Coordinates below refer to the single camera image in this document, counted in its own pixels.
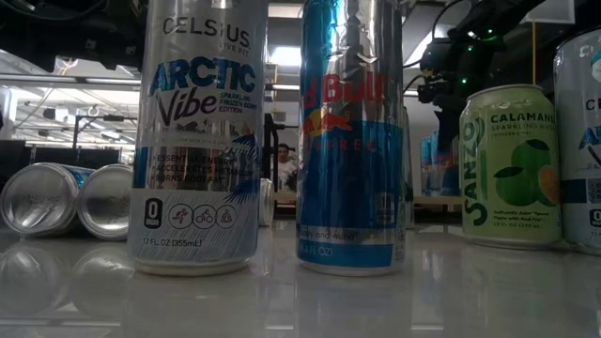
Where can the square ceiling light panel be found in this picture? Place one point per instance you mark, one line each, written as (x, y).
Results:
(286, 55)

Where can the white ceiling box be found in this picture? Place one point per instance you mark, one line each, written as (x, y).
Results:
(549, 11)

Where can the person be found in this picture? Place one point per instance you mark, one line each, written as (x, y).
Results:
(286, 164)

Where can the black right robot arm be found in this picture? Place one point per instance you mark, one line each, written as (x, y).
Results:
(507, 14)

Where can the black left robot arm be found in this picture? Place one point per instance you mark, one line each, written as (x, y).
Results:
(70, 28)

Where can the blue silver Red Bull can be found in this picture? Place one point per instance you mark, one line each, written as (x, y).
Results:
(105, 202)
(446, 173)
(37, 199)
(425, 169)
(349, 188)

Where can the green Sanzo calamansi can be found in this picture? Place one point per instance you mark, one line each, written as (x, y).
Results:
(509, 188)

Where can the black metal stand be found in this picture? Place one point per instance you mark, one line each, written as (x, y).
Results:
(105, 118)

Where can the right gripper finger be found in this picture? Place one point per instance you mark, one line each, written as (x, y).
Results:
(450, 131)

